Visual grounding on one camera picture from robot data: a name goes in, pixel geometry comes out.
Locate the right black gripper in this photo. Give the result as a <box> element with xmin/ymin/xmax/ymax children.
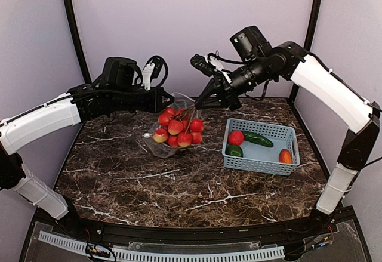
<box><xmin>195</xmin><ymin>54</ymin><xmax>276</xmax><ymax>109</ymax></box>

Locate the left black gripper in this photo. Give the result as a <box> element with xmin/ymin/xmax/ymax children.
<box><xmin>110</xmin><ymin>86</ymin><xmax>175</xmax><ymax>113</ymax></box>

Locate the red lychee bunch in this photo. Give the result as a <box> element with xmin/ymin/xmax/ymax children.
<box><xmin>152</xmin><ymin>107</ymin><xmax>204</xmax><ymax>149</ymax></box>

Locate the red toy fruit ball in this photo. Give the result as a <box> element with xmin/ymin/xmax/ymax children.
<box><xmin>228</xmin><ymin>130</ymin><xmax>245</xmax><ymax>146</ymax></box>

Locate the green toy cucumber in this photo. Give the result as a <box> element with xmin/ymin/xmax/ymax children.
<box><xmin>242</xmin><ymin>131</ymin><xmax>274</xmax><ymax>148</ymax></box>

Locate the orange red toy mango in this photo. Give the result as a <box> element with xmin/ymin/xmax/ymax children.
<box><xmin>279</xmin><ymin>149</ymin><xmax>293</xmax><ymax>164</ymax></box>

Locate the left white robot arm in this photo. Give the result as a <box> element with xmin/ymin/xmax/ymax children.
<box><xmin>1</xmin><ymin>55</ymin><xmax>174</xmax><ymax>236</ymax></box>

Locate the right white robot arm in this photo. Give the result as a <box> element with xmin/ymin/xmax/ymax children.
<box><xmin>190</xmin><ymin>26</ymin><xmax>381</xmax><ymax>235</ymax></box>

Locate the green toy avocado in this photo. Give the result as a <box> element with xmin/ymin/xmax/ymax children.
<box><xmin>226</xmin><ymin>144</ymin><xmax>243</xmax><ymax>158</ymax></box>

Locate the light blue plastic basket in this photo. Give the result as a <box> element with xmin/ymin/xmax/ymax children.
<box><xmin>222</xmin><ymin>118</ymin><xmax>300</xmax><ymax>176</ymax></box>

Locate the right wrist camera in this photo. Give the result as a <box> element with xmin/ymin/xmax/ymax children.
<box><xmin>190</xmin><ymin>54</ymin><xmax>232</xmax><ymax>84</ymax></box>

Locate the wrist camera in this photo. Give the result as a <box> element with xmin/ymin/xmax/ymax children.
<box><xmin>190</xmin><ymin>54</ymin><xmax>232</xmax><ymax>84</ymax></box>
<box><xmin>134</xmin><ymin>55</ymin><xmax>169</xmax><ymax>91</ymax></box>

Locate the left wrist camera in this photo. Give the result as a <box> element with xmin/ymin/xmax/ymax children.
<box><xmin>134</xmin><ymin>55</ymin><xmax>169</xmax><ymax>91</ymax></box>

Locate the left black frame post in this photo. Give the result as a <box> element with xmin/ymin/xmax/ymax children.
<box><xmin>63</xmin><ymin>0</ymin><xmax>91</xmax><ymax>84</ymax></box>

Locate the black frame post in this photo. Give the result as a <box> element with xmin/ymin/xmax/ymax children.
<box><xmin>288</xmin><ymin>0</ymin><xmax>325</xmax><ymax>103</ymax></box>
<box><xmin>63</xmin><ymin>0</ymin><xmax>91</xmax><ymax>84</ymax></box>

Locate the right black frame post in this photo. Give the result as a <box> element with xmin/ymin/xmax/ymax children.
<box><xmin>288</xmin><ymin>0</ymin><xmax>325</xmax><ymax>103</ymax></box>

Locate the black front rail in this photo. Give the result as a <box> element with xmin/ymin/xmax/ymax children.
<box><xmin>32</xmin><ymin>208</ymin><xmax>356</xmax><ymax>248</ymax></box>

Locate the light blue slotted cable duct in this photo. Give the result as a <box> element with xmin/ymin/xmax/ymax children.
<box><xmin>38</xmin><ymin>230</ymin><xmax>285</xmax><ymax>262</ymax></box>

